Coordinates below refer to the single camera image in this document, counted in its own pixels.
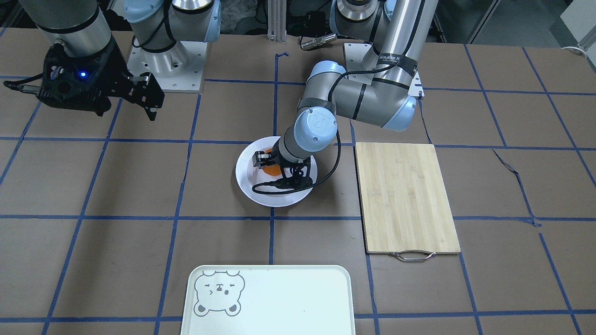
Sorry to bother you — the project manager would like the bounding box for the cream bear tray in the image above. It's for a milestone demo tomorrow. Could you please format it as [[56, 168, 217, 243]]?
[[181, 265, 356, 335]]

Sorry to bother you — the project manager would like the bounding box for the aluminium frame post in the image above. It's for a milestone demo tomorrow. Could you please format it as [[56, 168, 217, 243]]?
[[267, 0, 287, 44]]

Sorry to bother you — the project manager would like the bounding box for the orange fruit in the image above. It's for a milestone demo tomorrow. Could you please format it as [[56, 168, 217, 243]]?
[[262, 165, 282, 177]]

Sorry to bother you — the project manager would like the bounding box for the bamboo cutting board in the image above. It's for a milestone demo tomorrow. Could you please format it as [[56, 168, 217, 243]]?
[[355, 142, 461, 259]]

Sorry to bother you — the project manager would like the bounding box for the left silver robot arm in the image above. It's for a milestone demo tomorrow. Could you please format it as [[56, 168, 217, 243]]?
[[252, 0, 438, 195]]

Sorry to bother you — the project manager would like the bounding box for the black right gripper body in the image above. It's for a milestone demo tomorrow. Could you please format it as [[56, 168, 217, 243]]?
[[36, 37, 129, 116]]

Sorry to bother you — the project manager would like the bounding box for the white round plate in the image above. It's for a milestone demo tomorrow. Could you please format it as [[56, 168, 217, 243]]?
[[235, 136, 318, 208]]

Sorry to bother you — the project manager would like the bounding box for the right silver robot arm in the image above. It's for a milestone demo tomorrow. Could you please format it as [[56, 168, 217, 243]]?
[[4, 0, 222, 121]]

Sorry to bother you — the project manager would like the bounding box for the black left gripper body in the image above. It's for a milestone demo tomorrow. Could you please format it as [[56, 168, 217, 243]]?
[[273, 155, 313, 192]]

